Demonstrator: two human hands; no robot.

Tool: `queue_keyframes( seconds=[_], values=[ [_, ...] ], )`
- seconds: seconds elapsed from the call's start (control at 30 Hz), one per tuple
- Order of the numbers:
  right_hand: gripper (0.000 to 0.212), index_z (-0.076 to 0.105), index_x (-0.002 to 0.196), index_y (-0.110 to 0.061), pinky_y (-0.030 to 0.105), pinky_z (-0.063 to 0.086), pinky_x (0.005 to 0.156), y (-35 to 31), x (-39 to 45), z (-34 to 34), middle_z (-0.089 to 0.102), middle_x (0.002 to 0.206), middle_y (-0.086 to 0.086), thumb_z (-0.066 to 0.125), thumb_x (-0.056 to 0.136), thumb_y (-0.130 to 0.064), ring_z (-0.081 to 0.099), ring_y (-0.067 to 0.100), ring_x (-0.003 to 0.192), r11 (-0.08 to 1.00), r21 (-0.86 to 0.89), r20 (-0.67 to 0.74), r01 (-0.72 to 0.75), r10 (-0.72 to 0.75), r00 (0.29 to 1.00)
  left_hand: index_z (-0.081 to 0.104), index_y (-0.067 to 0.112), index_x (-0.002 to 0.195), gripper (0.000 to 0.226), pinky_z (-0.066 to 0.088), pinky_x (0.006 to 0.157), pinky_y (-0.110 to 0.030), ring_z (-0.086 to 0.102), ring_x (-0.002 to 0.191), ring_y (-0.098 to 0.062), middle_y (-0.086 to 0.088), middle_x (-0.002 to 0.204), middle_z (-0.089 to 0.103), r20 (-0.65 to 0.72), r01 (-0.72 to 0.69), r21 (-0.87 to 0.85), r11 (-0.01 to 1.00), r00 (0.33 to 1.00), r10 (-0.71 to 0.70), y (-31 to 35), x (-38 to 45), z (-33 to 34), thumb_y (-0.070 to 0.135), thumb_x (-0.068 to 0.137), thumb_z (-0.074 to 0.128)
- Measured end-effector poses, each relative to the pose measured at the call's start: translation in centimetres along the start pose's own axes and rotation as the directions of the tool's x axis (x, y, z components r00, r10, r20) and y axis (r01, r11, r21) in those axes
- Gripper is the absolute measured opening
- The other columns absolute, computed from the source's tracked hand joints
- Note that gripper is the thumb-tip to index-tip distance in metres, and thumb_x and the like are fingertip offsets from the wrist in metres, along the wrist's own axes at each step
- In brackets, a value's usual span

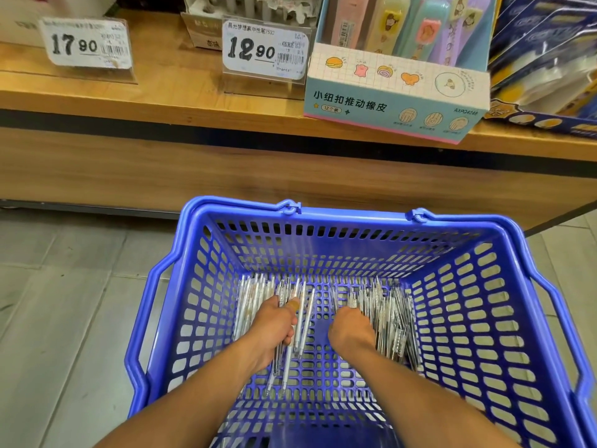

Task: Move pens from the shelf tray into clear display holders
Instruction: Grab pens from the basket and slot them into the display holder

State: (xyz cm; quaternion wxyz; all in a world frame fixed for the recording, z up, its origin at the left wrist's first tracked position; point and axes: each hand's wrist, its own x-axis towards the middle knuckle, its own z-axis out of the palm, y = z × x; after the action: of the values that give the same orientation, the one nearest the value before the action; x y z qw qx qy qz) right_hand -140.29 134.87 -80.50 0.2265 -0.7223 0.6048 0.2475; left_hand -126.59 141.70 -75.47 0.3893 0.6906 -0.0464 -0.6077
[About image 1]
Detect person's left hand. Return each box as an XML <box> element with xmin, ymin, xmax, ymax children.
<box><xmin>244</xmin><ymin>294</ymin><xmax>305</xmax><ymax>374</ymax></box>

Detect person's right hand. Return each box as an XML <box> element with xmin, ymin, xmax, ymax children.
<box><xmin>326</xmin><ymin>306</ymin><xmax>379</xmax><ymax>363</ymax></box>

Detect clear pen bundle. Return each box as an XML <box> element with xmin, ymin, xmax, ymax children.
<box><xmin>347</xmin><ymin>278</ymin><xmax>421</xmax><ymax>371</ymax></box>
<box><xmin>230</xmin><ymin>273</ymin><xmax>318</xmax><ymax>398</ymax></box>

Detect blue shopping basket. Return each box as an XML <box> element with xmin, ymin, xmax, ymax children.
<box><xmin>124</xmin><ymin>195</ymin><xmax>597</xmax><ymax>448</ymax></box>

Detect person's left forearm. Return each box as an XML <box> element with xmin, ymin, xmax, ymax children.
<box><xmin>93</xmin><ymin>348</ymin><xmax>276</xmax><ymax>448</ymax></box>

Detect person's right forearm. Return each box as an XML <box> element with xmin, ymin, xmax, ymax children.
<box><xmin>340</xmin><ymin>342</ymin><xmax>522</xmax><ymax>448</ymax></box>

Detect wooden glue display stand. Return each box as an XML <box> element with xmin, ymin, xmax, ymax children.
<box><xmin>0</xmin><ymin>9</ymin><xmax>597</xmax><ymax>234</ymax></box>

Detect pastel eraser display box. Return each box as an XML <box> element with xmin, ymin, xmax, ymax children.
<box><xmin>303</xmin><ymin>0</ymin><xmax>493</xmax><ymax>146</ymax></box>

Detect white price tag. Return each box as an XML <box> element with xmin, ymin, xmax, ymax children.
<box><xmin>40</xmin><ymin>16</ymin><xmax>134</xmax><ymax>73</ymax></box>
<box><xmin>220</xmin><ymin>17</ymin><xmax>311</xmax><ymax>83</ymax></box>

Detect blue yellow stationery packets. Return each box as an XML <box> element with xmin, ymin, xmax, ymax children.
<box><xmin>485</xmin><ymin>0</ymin><xmax>597</xmax><ymax>138</ymax></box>

